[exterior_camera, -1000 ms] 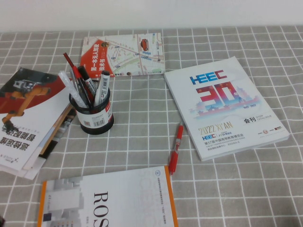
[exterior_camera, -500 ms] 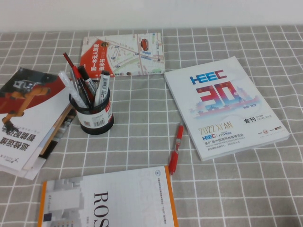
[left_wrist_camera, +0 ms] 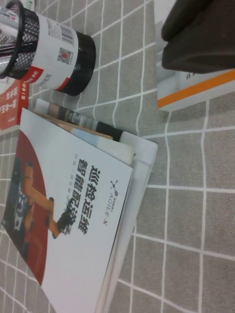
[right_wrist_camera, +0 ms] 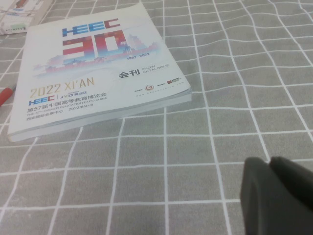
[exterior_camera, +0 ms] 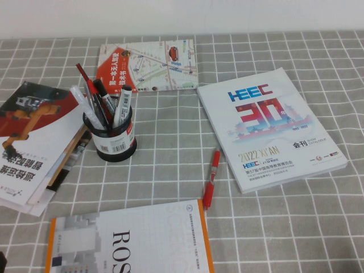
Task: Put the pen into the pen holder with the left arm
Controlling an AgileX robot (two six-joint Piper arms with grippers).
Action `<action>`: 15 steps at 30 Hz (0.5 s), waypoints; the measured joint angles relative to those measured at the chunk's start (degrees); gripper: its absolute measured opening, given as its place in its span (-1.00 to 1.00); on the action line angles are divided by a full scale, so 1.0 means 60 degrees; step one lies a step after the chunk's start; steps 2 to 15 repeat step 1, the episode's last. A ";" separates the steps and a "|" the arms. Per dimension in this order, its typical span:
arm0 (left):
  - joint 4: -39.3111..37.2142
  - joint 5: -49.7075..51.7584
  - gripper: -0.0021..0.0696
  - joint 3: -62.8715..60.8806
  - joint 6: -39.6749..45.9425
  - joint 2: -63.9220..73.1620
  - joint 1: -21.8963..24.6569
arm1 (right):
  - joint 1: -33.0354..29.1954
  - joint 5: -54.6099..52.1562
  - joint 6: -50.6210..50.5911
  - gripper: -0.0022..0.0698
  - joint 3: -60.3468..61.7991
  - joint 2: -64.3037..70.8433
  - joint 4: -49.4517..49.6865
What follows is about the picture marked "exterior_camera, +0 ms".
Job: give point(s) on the orange map cover book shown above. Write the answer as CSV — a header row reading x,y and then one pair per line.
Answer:
x,y
148,65

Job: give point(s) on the white HEEC show catalogue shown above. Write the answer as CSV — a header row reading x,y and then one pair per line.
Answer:
x,y
284,170

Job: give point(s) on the white ROS book orange border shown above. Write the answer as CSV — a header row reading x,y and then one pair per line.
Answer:
x,y
159,236

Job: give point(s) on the white marker black cap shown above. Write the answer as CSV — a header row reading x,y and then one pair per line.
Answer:
x,y
123,99

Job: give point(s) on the plain white booklet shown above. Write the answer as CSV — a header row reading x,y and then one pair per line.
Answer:
x,y
37,209

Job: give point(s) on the black mesh pen holder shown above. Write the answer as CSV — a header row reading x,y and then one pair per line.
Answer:
x,y
113,148

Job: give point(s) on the white booklet brown stripe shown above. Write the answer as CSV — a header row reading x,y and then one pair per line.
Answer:
x,y
71,153

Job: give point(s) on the left robot arm dark grey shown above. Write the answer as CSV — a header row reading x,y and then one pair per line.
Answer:
x,y
2,264

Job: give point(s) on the thin dark red pen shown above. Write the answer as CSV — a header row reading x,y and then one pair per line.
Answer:
x,y
81,71

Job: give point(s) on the clear plastic pen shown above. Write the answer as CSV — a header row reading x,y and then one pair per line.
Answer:
x,y
82,102

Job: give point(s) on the red retractable gel pen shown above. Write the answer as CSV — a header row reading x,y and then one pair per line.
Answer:
x,y
211,176

